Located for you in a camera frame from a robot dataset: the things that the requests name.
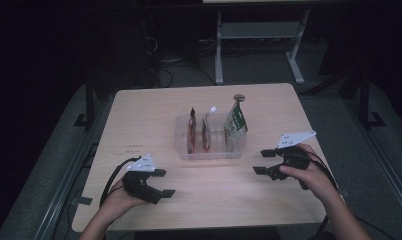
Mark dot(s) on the red and black snack packet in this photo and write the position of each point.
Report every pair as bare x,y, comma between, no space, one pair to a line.
192,133

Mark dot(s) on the person's right hand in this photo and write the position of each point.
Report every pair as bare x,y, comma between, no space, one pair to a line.
317,181

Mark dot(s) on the grey round table grommet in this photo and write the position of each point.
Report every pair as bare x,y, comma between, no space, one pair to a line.
239,96

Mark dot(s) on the grey tape strip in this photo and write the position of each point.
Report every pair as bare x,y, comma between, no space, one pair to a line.
82,200
345,193

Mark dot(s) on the aluminium floor rail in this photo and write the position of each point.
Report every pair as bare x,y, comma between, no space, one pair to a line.
382,156
65,186

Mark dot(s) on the white metal table frame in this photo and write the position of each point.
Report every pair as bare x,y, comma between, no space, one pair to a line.
255,30

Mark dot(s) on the green snack packet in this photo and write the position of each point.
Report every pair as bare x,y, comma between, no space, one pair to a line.
235,128

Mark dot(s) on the black metal stand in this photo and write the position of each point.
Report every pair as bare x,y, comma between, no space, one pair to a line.
89,106
365,103

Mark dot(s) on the person's left hand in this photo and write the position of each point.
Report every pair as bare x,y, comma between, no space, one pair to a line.
117,203

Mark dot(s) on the red-edged clear snack packet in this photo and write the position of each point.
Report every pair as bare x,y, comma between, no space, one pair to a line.
206,133

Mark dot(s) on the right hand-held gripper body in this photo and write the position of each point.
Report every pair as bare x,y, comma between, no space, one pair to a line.
294,158

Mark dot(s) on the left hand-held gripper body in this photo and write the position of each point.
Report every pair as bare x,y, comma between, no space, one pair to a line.
137,186

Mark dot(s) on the clear plastic slotted container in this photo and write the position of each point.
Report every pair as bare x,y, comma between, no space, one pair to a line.
215,153

